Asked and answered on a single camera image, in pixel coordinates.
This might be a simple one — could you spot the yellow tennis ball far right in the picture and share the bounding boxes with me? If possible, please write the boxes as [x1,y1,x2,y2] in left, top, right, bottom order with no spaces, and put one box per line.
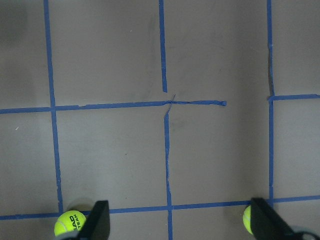
[242,205,253,235]

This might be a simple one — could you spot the yellow Head tennis ball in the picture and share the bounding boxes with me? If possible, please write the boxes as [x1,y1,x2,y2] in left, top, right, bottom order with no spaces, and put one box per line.
[54,210,87,237]

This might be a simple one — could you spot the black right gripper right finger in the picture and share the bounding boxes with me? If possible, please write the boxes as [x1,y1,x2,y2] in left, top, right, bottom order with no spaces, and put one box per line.
[250,197,297,240]

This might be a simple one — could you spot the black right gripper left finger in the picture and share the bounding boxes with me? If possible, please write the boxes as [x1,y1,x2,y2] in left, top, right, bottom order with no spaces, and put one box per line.
[77,200,111,240]

